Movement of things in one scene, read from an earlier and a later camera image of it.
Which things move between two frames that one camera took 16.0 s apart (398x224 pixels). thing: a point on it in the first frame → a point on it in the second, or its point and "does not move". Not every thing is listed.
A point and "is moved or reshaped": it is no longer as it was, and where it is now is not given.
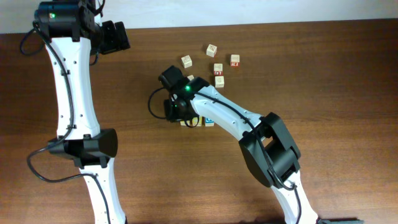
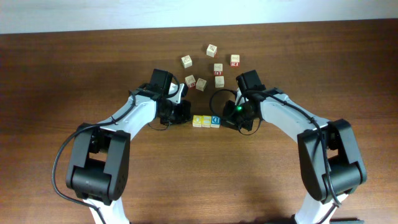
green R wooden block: [186, 61] does not move
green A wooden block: [219, 81] does not move
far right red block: [235, 60] does not move
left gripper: [118, 43] → [185, 114]
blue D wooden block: [209, 122] is moved or reshaped
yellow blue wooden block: [195, 120] is moved or reshaped
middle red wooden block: [218, 69] does not move
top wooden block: [211, 50] does not move
